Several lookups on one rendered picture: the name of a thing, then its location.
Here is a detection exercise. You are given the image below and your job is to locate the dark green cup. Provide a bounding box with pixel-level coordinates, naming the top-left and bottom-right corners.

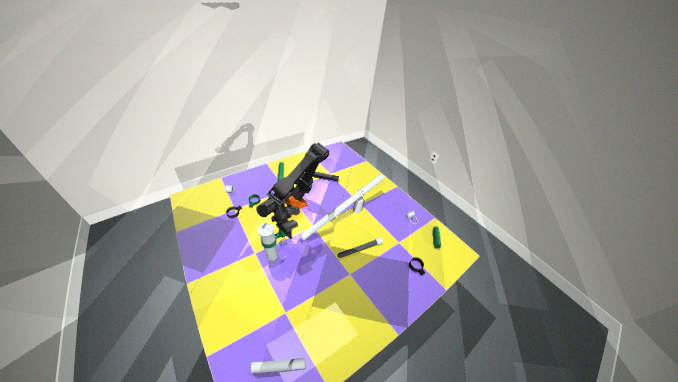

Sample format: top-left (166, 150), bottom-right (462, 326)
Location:
top-left (261, 229), bottom-right (287, 248)

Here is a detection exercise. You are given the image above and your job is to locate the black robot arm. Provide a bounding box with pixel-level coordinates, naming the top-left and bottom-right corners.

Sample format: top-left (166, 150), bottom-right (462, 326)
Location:
top-left (256, 143), bottom-right (330, 218)

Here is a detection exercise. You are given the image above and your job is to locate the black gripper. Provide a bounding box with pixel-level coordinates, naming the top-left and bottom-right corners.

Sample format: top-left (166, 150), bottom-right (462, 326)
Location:
top-left (270, 206), bottom-right (298, 239)

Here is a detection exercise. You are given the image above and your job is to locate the black cylindrical rod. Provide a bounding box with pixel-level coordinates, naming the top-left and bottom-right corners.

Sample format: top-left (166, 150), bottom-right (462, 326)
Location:
top-left (313, 171), bottom-right (339, 181)

